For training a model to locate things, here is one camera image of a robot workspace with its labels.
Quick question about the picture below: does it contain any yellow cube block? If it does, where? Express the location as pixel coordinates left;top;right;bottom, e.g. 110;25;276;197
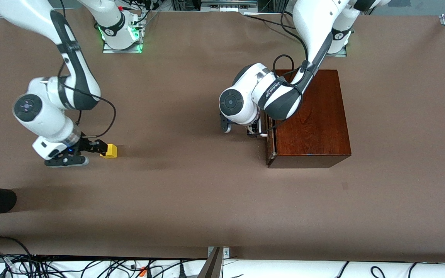
101;144;118;159

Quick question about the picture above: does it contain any wooden drawer with white handle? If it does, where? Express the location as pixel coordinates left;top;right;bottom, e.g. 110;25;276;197
259;116;278;159

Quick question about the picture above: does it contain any dark brown wooden cabinet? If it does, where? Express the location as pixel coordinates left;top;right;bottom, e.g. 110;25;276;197
265;69;352;169

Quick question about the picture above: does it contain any white power strip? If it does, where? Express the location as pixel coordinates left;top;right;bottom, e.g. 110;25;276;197
201;0;258;12

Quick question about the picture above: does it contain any dark metal beam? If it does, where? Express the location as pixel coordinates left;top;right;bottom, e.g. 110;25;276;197
197;248;223;278

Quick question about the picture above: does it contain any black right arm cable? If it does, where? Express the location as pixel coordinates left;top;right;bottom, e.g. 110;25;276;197
58;62;117;140

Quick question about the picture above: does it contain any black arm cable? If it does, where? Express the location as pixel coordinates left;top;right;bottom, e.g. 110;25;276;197
58;62;117;140
259;12;312;136

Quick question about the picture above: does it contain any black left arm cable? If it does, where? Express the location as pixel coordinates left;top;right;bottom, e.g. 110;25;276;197
259;12;312;136

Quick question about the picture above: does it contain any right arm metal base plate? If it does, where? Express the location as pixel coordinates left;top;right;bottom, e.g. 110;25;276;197
102;14;143;54

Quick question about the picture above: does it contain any long black table cable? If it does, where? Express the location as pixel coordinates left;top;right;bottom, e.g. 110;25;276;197
244;15;298;29

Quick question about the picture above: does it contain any black looped floor cable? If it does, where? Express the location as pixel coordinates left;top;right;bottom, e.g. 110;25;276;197
0;236;33;258

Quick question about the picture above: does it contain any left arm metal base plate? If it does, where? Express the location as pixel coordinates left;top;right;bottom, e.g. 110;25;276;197
321;46;348;57

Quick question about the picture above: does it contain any silver metal bracket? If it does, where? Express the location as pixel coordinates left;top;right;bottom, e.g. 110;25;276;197
208;247;230;261

